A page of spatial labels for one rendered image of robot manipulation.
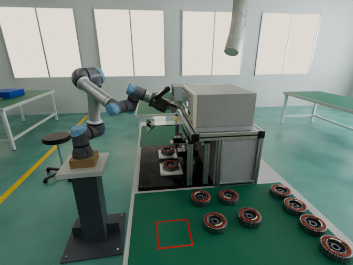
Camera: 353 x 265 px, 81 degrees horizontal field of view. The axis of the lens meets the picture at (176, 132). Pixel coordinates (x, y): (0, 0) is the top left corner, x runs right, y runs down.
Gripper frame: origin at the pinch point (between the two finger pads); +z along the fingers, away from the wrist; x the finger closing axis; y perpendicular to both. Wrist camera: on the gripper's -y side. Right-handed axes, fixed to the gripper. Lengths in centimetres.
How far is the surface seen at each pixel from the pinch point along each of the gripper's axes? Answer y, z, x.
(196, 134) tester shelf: 6.6, 8.9, 25.6
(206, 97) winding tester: -13.7, 8.0, 14.5
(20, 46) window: 92, -327, -469
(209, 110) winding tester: -7.6, 13.8, 14.5
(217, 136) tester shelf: 3.0, 21.2, 25.6
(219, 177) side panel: 27, 35, 26
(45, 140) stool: 122, -108, -121
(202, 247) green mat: 42, 20, 67
